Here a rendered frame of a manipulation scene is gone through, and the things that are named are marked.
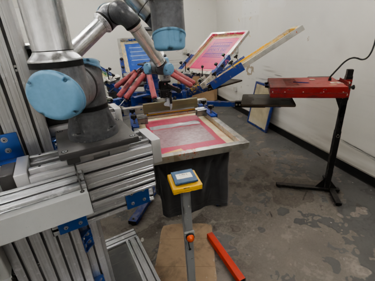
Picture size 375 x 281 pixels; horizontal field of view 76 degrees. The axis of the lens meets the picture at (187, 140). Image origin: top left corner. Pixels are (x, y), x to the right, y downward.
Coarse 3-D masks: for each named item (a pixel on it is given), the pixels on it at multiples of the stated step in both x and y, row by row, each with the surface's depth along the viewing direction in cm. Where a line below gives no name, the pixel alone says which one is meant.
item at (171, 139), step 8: (160, 120) 182; (168, 120) 181; (168, 128) 166; (176, 128) 165; (160, 136) 153; (168, 136) 152; (176, 136) 152; (168, 144) 141; (176, 144) 140; (184, 144) 139
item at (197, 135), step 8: (176, 120) 180; (184, 120) 179; (200, 120) 177; (184, 128) 164; (192, 128) 163; (200, 128) 162; (208, 128) 161; (184, 136) 151; (192, 136) 150; (200, 136) 149; (208, 136) 149; (216, 136) 148; (192, 144) 139; (200, 144) 138; (208, 144) 137; (216, 144) 137
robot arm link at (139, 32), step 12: (120, 0) 124; (120, 12) 121; (132, 12) 123; (120, 24) 127; (132, 24) 125; (144, 36) 131; (144, 48) 136; (156, 60) 142; (156, 72) 154; (168, 72) 147
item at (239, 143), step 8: (184, 112) 193; (192, 112) 195; (216, 120) 164; (136, 128) 159; (224, 128) 150; (232, 136) 141; (240, 136) 137; (224, 144) 128; (232, 144) 127; (240, 144) 128; (248, 144) 130; (176, 152) 122; (184, 152) 122; (192, 152) 122; (200, 152) 123; (208, 152) 125; (216, 152) 126; (224, 152) 127; (168, 160) 120; (176, 160) 121
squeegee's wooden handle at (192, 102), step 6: (156, 102) 174; (162, 102) 174; (174, 102) 176; (180, 102) 177; (186, 102) 178; (192, 102) 180; (144, 108) 172; (150, 108) 173; (156, 108) 174; (162, 108) 175; (168, 108) 176; (174, 108) 178; (180, 108) 179
